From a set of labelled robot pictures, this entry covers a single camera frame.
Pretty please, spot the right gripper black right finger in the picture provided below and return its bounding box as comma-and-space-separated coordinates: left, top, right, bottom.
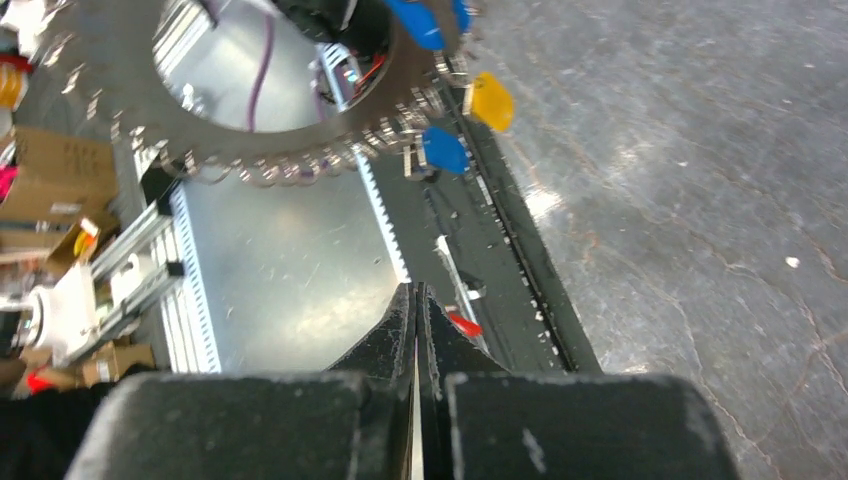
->
417, 288, 739, 479

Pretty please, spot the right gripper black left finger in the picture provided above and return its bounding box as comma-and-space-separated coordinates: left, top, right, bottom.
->
67, 284, 417, 479

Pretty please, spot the red key tag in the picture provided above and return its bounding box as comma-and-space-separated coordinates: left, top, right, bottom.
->
446, 305, 483, 338

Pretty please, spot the steel disc with keyrings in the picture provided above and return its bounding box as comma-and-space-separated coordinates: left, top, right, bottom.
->
36, 1, 469, 187

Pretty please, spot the blue key tag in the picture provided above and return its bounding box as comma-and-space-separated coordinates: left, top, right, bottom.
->
385, 0, 473, 53
403, 126, 470, 181

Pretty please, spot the yellow key tag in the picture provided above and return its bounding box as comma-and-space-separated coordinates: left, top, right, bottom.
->
463, 72, 515, 133

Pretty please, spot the cardboard box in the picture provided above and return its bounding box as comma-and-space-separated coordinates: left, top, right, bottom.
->
1, 126, 118, 223

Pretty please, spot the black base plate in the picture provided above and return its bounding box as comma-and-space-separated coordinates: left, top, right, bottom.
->
372, 88, 602, 373

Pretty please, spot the slotted cable duct rail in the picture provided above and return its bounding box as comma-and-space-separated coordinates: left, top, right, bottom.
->
313, 43, 411, 283

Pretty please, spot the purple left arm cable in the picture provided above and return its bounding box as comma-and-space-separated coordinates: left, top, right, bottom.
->
246, 13, 276, 134

